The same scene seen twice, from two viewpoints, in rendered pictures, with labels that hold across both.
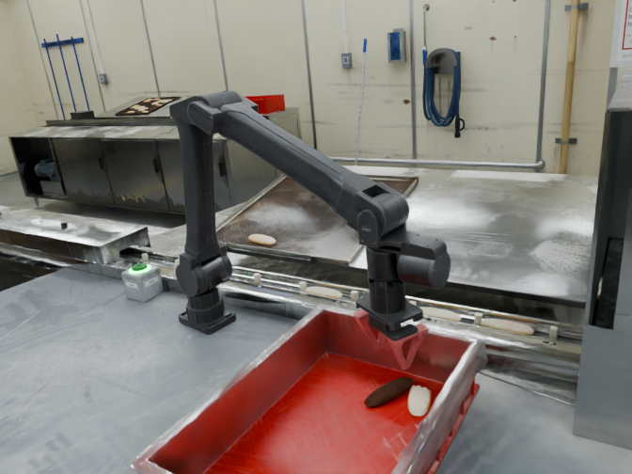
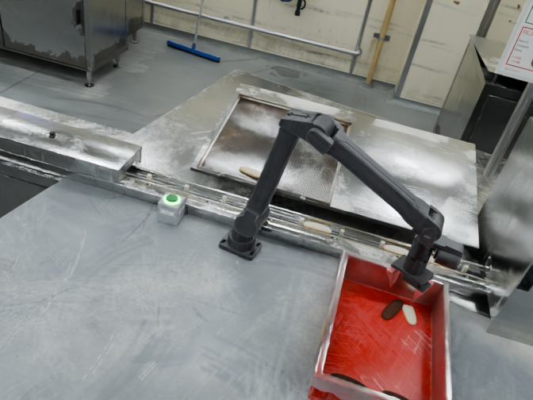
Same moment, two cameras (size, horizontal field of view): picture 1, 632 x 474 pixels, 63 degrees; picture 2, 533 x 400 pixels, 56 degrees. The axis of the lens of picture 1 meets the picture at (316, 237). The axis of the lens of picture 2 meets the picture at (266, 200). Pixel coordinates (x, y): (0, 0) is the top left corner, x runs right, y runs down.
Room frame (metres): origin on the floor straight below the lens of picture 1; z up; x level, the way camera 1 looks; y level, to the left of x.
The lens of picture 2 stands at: (-0.03, 0.74, 1.89)
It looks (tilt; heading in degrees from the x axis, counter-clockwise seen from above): 36 degrees down; 335
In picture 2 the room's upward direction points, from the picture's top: 12 degrees clockwise
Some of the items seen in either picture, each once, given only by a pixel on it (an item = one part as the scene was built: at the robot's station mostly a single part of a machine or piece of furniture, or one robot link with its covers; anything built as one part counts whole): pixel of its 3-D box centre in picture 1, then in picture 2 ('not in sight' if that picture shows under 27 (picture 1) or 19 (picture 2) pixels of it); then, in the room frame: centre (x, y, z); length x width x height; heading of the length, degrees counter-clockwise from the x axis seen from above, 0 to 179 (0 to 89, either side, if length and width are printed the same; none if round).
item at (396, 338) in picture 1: (399, 339); (414, 286); (0.72, -0.12, 0.95); 0.07 x 0.07 x 0.09; 27
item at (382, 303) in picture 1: (387, 294); (415, 263); (0.74, -0.11, 1.02); 0.10 x 0.07 x 0.07; 27
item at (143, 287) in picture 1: (145, 288); (171, 212); (1.26, 0.47, 0.84); 0.08 x 0.08 x 0.11; 57
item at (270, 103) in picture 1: (253, 104); not in sight; (5.05, 0.47, 0.93); 0.51 x 0.36 x 0.13; 61
